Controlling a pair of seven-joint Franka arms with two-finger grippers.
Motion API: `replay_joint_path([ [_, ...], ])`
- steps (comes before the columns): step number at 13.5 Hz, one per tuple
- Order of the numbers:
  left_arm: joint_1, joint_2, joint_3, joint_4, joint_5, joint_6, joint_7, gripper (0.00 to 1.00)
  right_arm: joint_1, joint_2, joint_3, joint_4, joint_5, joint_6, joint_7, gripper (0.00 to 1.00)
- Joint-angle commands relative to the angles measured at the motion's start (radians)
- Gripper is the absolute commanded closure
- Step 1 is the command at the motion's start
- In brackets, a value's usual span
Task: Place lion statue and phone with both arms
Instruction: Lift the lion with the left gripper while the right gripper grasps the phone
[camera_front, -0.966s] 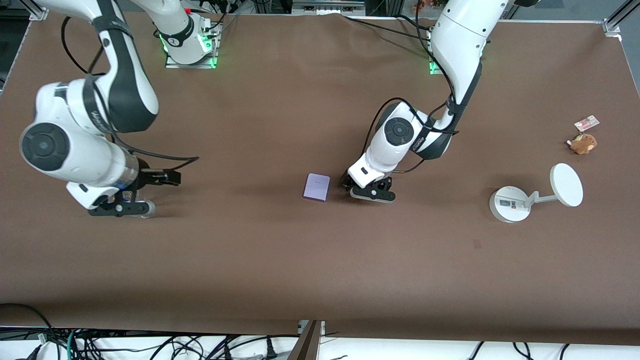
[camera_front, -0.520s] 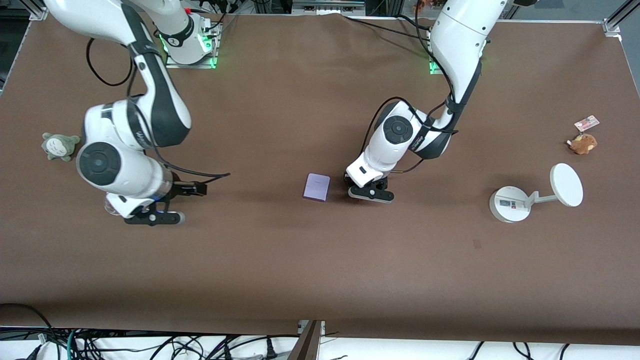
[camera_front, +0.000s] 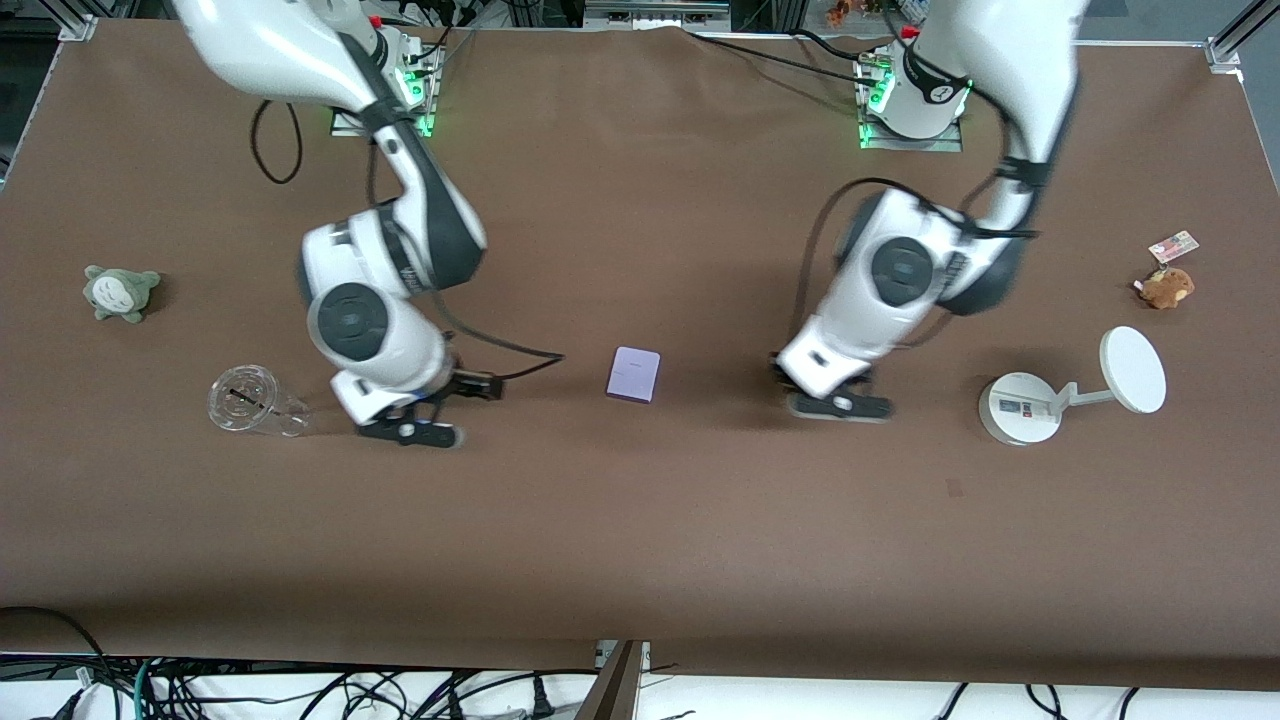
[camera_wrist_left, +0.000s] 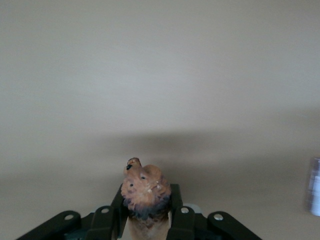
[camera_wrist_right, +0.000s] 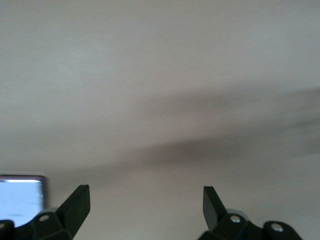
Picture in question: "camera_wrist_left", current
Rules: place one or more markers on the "brown lion statue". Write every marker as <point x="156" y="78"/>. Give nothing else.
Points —
<point x="146" y="195"/>

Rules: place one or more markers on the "white Huawei phone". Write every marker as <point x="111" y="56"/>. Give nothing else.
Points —
<point x="315" y="187"/>

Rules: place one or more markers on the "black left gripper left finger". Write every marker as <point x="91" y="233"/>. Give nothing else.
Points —
<point x="102" y="222"/>

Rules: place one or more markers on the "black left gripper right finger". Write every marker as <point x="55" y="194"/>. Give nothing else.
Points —
<point x="185" y="222"/>

